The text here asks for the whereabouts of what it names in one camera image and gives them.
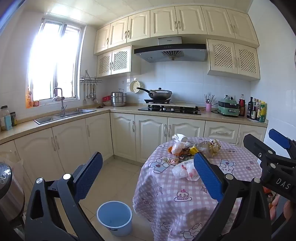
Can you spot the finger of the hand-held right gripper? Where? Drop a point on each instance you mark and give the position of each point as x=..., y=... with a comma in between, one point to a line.
x=256, y=146
x=279, y=138

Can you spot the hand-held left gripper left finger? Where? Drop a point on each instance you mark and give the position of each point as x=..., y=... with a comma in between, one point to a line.
x=90, y=175

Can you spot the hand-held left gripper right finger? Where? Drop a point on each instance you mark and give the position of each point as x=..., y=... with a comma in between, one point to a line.
x=207, y=179

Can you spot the white plastic bag red print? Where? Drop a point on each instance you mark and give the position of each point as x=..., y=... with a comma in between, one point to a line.
x=185, y=170

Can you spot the yellow snack wrapper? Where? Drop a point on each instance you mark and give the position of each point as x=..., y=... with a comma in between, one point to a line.
x=193, y=150

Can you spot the gold foil snack bag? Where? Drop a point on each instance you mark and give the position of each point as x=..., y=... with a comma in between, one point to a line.
x=214, y=147

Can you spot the brown snack wrapper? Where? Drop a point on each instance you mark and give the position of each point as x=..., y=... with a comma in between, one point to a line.
x=185, y=155

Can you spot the small red white wrapper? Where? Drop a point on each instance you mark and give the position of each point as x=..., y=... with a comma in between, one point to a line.
x=170, y=161

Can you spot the orange peel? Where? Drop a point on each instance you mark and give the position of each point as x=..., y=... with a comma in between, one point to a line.
x=172, y=150

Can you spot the white paper cup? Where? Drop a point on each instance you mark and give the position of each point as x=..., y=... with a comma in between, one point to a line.
x=180, y=138

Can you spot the blue plastic bucket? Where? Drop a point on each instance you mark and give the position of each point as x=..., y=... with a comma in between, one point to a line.
x=120, y=227

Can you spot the person's right hand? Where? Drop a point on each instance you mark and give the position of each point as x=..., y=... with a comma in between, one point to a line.
x=287, y=208

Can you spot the orange snack bag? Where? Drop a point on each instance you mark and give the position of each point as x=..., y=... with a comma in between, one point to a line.
x=267, y=191

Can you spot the cream cabinet drawer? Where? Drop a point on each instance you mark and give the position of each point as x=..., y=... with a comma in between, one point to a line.
x=221, y=134

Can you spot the row of condiment bottles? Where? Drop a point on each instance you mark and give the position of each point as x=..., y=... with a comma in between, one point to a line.
x=250, y=109

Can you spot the cream lower kitchen cabinets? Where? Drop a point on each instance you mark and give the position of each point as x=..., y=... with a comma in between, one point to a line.
x=69, y=143

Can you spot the green electric cooker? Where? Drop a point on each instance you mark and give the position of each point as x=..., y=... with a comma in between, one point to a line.
x=227, y=109

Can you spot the pink checked tablecloth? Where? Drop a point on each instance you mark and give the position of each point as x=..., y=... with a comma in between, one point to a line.
x=161, y=194

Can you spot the pink utensil cup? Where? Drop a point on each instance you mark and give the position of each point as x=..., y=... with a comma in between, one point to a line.
x=208, y=107

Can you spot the bundle of chopsticks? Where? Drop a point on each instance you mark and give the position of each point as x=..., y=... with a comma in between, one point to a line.
x=209, y=99

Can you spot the steel double sink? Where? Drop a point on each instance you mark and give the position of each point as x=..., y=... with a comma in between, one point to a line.
x=53, y=119

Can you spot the small white bowl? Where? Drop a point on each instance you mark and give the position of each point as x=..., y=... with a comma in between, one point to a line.
x=106, y=103

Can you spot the hanging metal spatula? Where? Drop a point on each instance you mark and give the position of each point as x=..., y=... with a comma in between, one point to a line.
x=84, y=100

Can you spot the hanging metal ladle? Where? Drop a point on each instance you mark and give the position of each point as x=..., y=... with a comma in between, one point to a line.
x=94, y=98

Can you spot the black gas stove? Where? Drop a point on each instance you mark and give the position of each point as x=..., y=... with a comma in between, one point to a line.
x=171, y=109

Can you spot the red container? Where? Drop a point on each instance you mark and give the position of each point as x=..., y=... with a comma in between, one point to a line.
x=106, y=98

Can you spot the stainless steel steamer pot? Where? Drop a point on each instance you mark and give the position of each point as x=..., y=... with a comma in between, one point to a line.
x=118, y=99

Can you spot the hanging metal spoon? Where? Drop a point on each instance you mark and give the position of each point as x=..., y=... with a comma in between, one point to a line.
x=88, y=92

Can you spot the cloth on faucet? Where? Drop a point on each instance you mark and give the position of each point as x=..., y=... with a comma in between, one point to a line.
x=57, y=98

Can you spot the cream lattice door cabinet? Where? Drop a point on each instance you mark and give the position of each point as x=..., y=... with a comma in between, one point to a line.
x=233, y=59
x=120, y=60

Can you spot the black burner grate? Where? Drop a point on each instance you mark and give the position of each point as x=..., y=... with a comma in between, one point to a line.
x=157, y=101

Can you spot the orange bottle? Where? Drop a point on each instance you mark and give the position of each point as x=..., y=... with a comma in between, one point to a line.
x=29, y=99

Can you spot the cream round steamer tray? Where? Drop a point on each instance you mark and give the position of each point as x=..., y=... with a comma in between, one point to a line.
x=133, y=87

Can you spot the steel wok lid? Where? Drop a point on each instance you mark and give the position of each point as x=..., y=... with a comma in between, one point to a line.
x=160, y=91

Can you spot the clear jar black lid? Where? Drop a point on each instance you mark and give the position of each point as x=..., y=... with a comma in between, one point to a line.
x=3, y=113

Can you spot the kitchen window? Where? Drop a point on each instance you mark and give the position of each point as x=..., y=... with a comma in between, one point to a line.
x=53, y=64

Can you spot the grey range hood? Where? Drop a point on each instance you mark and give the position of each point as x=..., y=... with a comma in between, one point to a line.
x=172, y=51

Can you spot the white wall socket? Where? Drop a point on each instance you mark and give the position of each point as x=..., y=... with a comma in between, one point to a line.
x=229, y=96

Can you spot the metal wall utensil rack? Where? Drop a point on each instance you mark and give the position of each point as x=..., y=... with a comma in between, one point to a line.
x=91, y=80

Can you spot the cream upper wall cabinets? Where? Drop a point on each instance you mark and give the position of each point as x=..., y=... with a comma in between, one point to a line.
x=161, y=20

